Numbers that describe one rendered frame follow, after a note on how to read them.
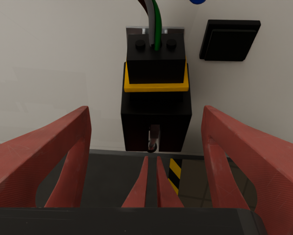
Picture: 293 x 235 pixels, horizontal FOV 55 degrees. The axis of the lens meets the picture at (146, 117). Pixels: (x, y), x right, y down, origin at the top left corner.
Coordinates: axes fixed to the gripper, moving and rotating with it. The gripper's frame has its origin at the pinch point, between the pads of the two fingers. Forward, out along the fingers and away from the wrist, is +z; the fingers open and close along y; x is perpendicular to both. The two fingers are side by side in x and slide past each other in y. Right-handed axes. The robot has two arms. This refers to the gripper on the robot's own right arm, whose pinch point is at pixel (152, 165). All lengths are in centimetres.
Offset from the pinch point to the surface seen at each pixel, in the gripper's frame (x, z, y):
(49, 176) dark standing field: 98, 47, 46
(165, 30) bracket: -13.4, 4.6, -0.5
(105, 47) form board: -11.1, 5.2, 4.5
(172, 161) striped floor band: 95, 56, -13
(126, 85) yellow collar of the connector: -15.3, -3.5, 2.0
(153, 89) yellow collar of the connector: -15.2, -3.7, 0.5
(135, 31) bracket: -13.2, 4.6, 1.9
